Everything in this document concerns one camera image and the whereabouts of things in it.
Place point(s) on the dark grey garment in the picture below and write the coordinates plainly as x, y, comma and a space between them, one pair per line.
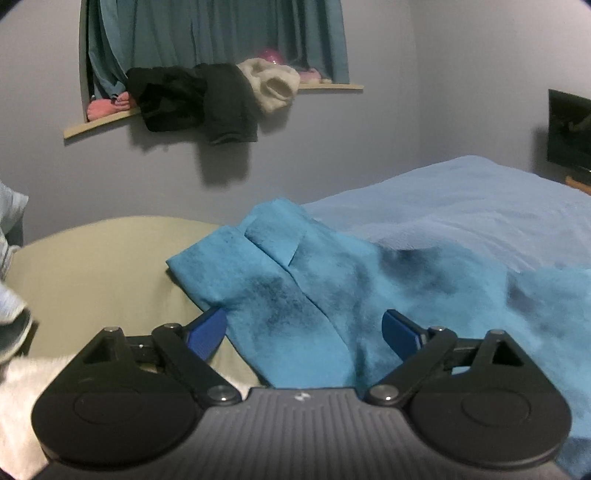
228, 106

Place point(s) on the beige pillow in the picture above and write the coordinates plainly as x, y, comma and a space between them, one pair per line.
92, 277

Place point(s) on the light blue bed blanket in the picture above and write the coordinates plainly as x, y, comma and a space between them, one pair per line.
461, 198

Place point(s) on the wooden window sill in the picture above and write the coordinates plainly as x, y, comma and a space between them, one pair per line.
101, 122

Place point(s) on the white fluffy cloth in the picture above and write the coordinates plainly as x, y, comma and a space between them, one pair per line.
21, 415

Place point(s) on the turquoise garment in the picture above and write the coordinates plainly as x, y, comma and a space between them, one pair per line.
332, 286

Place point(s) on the teal curtain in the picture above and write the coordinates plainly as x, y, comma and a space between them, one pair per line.
207, 32

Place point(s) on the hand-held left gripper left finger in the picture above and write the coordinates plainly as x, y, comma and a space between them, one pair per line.
207, 331

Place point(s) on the black garment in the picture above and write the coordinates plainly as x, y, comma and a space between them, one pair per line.
161, 101

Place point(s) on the pink round object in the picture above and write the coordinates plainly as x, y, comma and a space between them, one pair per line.
271, 55

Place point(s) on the wooden television stand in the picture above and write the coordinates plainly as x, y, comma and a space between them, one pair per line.
579, 183

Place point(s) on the pink folded cloth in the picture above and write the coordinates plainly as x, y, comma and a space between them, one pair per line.
104, 110

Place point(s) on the pale blue striped cloth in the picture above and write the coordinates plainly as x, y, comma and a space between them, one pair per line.
9, 307

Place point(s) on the pale pink cloth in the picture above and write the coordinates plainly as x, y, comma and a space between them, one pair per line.
311, 76

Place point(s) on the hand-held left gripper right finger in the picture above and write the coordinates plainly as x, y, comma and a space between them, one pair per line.
400, 333

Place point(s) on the black television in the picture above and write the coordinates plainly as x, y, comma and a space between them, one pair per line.
570, 129

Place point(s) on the cream garment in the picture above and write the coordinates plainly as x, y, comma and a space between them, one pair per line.
270, 87

